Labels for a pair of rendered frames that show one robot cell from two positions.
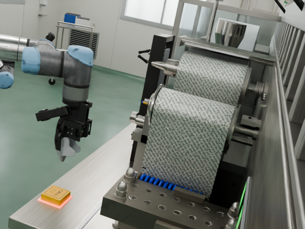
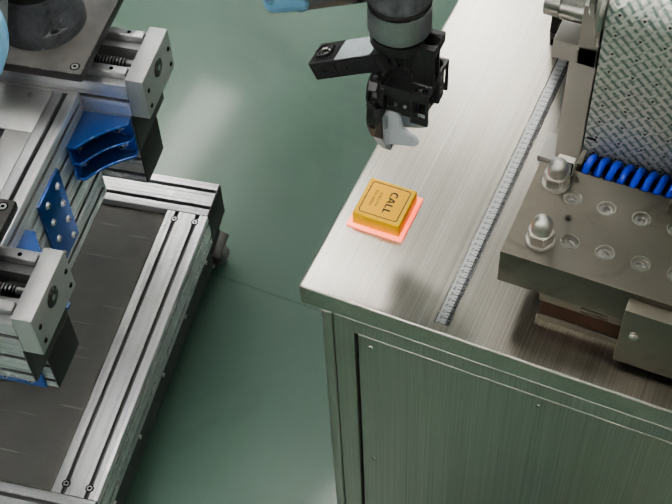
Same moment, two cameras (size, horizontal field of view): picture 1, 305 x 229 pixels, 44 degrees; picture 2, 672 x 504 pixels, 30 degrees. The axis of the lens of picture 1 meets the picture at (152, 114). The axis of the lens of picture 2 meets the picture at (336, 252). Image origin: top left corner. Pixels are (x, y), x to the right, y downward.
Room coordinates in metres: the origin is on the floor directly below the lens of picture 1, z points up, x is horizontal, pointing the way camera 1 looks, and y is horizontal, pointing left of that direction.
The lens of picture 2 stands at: (-0.02, 0.08, 2.27)
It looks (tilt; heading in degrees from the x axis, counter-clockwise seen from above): 53 degrees down; 13
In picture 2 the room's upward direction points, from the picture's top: 4 degrees counter-clockwise
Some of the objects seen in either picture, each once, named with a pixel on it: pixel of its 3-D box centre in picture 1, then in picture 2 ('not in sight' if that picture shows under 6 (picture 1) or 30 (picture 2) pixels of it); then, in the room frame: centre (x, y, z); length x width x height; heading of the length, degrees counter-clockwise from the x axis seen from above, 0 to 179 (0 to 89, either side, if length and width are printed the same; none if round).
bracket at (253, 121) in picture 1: (251, 120); not in sight; (1.09, -0.30, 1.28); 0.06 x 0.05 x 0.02; 76
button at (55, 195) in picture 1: (56, 195); (384, 206); (1.06, 0.26, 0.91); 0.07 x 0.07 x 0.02; 76
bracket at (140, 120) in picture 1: (137, 153); (572, 78); (1.21, 0.02, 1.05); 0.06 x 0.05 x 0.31; 76
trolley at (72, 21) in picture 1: (74, 49); not in sight; (5.81, 1.41, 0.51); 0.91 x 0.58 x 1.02; 10
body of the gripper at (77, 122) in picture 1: (74, 118); (405, 67); (1.06, 0.23, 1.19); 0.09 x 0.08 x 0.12; 76
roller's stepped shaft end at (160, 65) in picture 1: (159, 64); not in sight; (1.43, 0.01, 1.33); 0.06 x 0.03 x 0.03; 76
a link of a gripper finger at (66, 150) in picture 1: (66, 151); (397, 135); (1.04, 0.24, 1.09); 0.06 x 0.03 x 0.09; 76
